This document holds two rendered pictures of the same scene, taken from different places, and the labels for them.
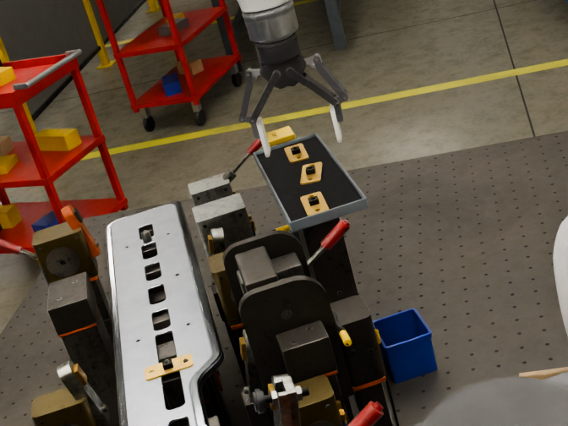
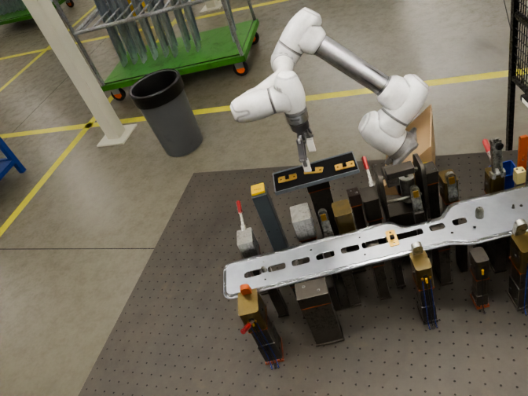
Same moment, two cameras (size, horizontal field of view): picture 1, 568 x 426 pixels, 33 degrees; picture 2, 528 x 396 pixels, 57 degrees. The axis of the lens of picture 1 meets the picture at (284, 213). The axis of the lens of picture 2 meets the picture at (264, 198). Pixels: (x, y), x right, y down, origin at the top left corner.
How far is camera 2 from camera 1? 223 cm
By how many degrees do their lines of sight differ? 63
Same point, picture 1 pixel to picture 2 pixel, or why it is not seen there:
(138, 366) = (386, 250)
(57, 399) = (419, 260)
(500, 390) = not seen: outside the picture
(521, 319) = not seen: hidden behind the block
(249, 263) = (397, 169)
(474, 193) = (219, 207)
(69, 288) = (309, 287)
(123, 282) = (305, 272)
